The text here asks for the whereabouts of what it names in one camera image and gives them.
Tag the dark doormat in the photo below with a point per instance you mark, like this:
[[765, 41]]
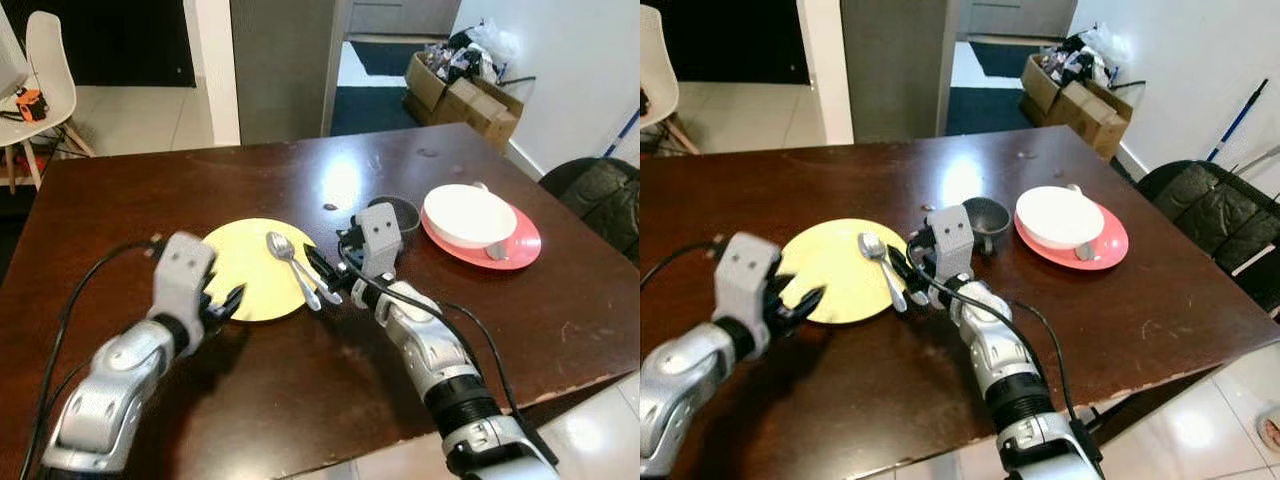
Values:
[[385, 57], [1000, 58]]

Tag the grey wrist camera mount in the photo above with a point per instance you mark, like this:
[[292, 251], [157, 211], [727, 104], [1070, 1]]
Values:
[[950, 240], [378, 238], [748, 270], [182, 268]]

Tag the pink slipper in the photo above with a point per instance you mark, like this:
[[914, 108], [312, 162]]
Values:
[[1272, 432]]

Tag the blue broom stick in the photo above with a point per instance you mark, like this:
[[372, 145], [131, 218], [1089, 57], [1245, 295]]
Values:
[[1238, 120], [622, 132]]

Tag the silver metal spoon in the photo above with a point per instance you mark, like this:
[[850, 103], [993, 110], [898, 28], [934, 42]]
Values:
[[872, 246], [279, 245]]

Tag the large cardboard box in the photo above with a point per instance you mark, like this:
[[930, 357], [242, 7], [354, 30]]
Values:
[[480, 112], [1085, 118]]

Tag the orange and black tool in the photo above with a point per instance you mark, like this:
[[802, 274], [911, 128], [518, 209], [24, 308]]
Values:
[[31, 104]]

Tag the small dark grey bowl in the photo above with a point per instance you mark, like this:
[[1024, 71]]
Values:
[[990, 213], [405, 210]]

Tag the white plastic chair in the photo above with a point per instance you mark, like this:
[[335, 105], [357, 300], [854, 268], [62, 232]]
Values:
[[50, 60], [655, 60]]

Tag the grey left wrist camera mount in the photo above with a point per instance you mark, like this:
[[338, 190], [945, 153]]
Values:
[[182, 268], [748, 270]]

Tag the black leather chair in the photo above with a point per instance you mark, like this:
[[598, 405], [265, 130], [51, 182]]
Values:
[[1210, 215], [600, 195]]

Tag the yellow round plate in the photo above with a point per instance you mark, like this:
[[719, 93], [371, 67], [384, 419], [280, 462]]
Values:
[[250, 265], [830, 265]]

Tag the dark blue carpet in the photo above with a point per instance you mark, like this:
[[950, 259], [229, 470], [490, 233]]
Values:
[[985, 112], [370, 110]]

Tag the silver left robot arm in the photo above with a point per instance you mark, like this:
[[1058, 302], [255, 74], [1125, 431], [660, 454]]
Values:
[[680, 385], [105, 400]]

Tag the pink round plate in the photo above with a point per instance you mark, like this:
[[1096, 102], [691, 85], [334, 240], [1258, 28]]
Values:
[[1113, 245], [525, 245]]

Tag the white bowl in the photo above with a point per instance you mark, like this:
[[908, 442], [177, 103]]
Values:
[[1058, 216], [467, 214]]

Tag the white plastic bag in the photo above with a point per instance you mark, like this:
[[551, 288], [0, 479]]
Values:
[[1103, 45], [497, 42]]

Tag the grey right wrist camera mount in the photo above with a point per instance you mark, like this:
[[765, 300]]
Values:
[[950, 240], [378, 238]]

